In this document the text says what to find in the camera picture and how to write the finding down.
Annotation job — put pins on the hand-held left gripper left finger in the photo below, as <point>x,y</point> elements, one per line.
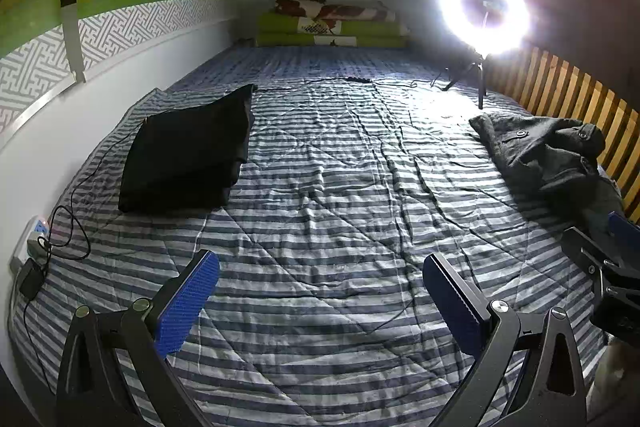
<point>187,297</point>

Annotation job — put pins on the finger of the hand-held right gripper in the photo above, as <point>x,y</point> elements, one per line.
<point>590,252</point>
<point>622,223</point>

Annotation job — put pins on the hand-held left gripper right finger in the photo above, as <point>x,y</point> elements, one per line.
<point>450,302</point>

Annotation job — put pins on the dark grey knit coat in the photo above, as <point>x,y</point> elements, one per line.
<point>540,152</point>

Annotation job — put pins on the black folded garment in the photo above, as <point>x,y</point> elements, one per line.
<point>185,157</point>

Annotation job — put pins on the wooden slat bed railing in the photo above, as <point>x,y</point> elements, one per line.
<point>550,87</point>

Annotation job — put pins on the black power adapter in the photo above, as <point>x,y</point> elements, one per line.
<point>31,279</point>

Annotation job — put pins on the white power strip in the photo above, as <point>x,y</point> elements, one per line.
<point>35,232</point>

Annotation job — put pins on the striped grey quilt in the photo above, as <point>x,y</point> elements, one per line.
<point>325,187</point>

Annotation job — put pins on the black tripod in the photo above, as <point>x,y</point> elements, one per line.
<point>481,77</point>

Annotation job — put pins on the brown patterned folded blanket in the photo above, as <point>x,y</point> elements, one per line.
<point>330,9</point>

